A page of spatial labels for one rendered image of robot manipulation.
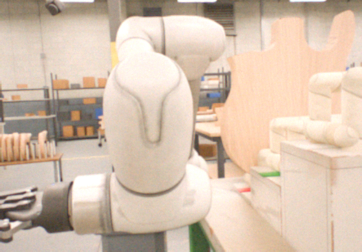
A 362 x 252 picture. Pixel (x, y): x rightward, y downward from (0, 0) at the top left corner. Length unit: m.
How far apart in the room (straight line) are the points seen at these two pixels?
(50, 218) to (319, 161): 0.38
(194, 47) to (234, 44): 11.45
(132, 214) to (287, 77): 0.51
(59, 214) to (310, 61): 0.65
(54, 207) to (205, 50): 0.61
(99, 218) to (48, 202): 0.08
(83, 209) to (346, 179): 0.35
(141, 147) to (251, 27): 12.41
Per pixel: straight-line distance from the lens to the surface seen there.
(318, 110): 0.51
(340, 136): 0.44
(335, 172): 0.42
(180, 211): 0.46
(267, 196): 0.62
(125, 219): 0.46
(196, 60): 0.92
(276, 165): 0.63
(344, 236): 0.46
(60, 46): 11.98
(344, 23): 0.88
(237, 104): 0.74
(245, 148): 0.76
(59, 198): 0.48
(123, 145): 0.35
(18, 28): 12.46
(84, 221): 0.47
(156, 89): 0.32
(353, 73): 0.45
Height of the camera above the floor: 1.18
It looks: 5 degrees down
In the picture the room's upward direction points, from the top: 3 degrees counter-clockwise
